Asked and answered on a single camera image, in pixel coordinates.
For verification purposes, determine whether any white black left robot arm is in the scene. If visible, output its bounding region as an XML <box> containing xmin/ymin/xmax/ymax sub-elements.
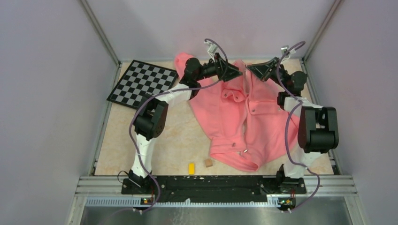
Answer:
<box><xmin>127</xmin><ymin>53</ymin><xmax>242</xmax><ymax>194</ymax></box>

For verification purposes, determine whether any yellow toy block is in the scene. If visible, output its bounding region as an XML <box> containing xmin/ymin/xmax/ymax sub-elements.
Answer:
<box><xmin>188</xmin><ymin>163</ymin><xmax>195</xmax><ymax>175</ymax></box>

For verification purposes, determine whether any pink zip-up jacket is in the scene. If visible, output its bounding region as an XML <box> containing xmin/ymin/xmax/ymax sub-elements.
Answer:
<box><xmin>189</xmin><ymin>60</ymin><xmax>299</xmax><ymax>172</ymax></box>

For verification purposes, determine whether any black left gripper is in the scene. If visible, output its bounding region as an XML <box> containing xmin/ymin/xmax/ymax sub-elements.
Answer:
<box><xmin>195</xmin><ymin>53</ymin><xmax>242</xmax><ymax>83</ymax></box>

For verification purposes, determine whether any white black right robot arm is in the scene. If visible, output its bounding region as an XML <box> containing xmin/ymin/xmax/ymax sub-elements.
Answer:
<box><xmin>247</xmin><ymin>57</ymin><xmax>339</xmax><ymax>193</ymax></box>

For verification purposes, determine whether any aluminium frame rail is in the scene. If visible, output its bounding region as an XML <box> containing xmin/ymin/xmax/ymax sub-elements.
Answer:
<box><xmin>67</xmin><ymin>175</ymin><xmax>369</xmax><ymax>225</ymax></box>

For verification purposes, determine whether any black white checkerboard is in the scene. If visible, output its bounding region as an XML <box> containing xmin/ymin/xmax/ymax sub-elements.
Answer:
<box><xmin>107</xmin><ymin>60</ymin><xmax>178</xmax><ymax>109</ymax></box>

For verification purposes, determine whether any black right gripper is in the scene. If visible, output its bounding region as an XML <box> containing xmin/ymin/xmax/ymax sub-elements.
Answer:
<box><xmin>246</xmin><ymin>57</ymin><xmax>289</xmax><ymax>91</ymax></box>

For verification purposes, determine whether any small wooden cube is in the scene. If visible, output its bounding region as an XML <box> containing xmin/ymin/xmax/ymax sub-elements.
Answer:
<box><xmin>204</xmin><ymin>158</ymin><xmax>213</xmax><ymax>168</ymax></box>

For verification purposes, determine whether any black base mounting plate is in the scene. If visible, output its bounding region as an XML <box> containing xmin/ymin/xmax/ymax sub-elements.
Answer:
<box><xmin>121</xmin><ymin>175</ymin><xmax>306</xmax><ymax>203</ymax></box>

